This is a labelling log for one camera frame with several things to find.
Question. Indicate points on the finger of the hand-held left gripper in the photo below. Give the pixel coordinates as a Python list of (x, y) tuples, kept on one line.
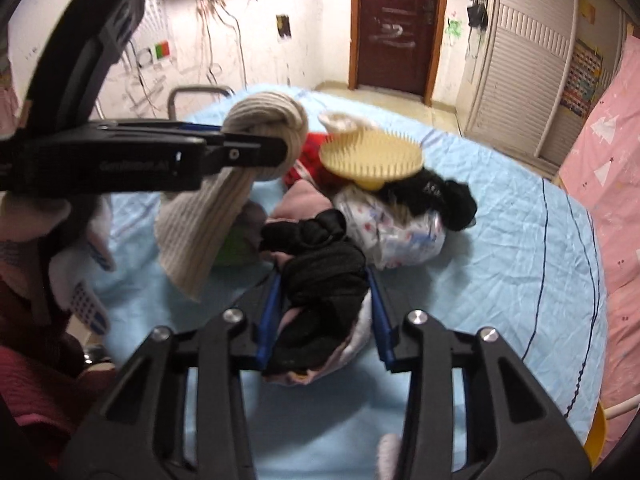
[(205, 129), (245, 155)]

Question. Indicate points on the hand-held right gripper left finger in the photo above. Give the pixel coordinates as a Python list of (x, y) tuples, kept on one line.
[(272, 317)]

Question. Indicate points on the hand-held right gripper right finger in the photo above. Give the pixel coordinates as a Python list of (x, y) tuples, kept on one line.
[(382, 320)]

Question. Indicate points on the black sock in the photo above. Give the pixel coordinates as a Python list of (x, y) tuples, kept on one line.
[(320, 280)]

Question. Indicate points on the beige knitted sock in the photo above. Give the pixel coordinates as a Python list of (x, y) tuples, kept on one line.
[(200, 230)]

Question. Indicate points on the yellow bin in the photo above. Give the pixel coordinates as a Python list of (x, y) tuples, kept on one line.
[(596, 435)]

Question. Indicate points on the person's left forearm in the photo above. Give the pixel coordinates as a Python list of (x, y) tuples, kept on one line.
[(35, 370)]

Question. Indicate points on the person's left hand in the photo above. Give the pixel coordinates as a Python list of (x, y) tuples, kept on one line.
[(35, 217)]

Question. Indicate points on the red cloth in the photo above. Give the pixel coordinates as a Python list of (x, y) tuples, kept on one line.
[(307, 157)]

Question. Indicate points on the pink cloth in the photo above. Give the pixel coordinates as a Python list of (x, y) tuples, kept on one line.
[(300, 199)]

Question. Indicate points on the green cloth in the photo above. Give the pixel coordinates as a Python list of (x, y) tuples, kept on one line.
[(235, 252)]

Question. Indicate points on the white patterned cloth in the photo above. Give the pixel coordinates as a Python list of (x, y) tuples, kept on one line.
[(400, 235)]

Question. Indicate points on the white fluffy cloth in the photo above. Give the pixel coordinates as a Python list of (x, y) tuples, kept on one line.
[(340, 121)]

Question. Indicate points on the yellow bristle brush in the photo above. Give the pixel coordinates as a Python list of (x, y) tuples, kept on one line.
[(370, 160)]

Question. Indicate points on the light blue bed sheet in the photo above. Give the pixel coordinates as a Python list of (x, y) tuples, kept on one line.
[(500, 260)]

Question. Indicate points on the white plush item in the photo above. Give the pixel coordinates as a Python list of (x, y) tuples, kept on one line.
[(387, 455)]

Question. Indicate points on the black fuzzy cloth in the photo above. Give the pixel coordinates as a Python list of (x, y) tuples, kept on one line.
[(450, 200)]

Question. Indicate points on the dark brown door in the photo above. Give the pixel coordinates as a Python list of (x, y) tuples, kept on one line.
[(395, 25)]

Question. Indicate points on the pink tree print curtain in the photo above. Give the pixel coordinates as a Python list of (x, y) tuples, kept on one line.
[(615, 185)]

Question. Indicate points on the white slatted wardrobe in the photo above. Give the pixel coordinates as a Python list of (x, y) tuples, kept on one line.
[(525, 60)]

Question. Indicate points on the colourful chart poster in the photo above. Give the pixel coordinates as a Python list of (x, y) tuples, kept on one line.
[(582, 77)]

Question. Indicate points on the yellow paper sticker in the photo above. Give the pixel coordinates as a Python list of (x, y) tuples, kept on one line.
[(587, 10)]

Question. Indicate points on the grey metal chair frame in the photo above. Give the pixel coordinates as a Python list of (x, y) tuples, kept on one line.
[(200, 89)]

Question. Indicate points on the white wall socket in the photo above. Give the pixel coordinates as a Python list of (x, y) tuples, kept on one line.
[(146, 56)]

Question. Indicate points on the dark wall box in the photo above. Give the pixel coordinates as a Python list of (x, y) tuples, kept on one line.
[(283, 26)]

